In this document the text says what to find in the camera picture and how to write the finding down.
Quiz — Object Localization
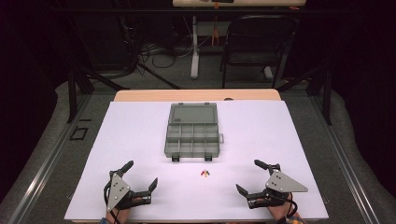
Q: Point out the white-legged wooden desk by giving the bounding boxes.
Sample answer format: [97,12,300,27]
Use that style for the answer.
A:
[172,0,307,80]

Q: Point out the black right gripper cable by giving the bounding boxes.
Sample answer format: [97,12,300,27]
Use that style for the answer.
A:
[274,193,299,219]

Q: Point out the black metal frame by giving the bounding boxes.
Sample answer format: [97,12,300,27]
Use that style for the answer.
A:
[50,7,348,126]

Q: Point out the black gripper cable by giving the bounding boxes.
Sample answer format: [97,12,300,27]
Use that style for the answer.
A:
[274,193,299,219]
[103,181,121,224]

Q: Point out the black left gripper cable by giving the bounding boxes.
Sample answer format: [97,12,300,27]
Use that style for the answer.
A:
[103,181,121,224]

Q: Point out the orange-handled pliers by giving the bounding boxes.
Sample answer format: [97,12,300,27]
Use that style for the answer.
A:
[211,15,219,48]

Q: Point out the aluminium floor rail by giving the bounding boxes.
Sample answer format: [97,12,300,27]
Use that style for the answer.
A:
[307,92,381,224]
[7,92,94,224]

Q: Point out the black folding chair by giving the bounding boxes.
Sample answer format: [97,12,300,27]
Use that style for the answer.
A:
[219,14,299,90]

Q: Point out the person's left hand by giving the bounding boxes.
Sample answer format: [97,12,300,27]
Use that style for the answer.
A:
[106,207,133,224]

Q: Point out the wooden table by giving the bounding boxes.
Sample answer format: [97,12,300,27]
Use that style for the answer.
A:
[71,89,328,224]

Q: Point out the grey plastic compartment box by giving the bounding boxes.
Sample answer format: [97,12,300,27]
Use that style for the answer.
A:
[163,102,225,162]

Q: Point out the bundle of floor cables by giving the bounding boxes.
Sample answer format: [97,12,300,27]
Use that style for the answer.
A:
[136,38,194,70]

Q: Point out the person's right hand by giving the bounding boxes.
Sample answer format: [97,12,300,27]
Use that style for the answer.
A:
[265,192,301,223]

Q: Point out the white table sheet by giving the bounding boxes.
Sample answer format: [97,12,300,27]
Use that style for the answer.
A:
[64,100,330,222]

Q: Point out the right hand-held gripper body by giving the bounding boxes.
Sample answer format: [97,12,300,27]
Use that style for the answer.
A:
[247,163,309,210]

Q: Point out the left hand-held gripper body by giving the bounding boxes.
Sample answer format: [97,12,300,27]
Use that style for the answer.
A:
[103,169,153,213]

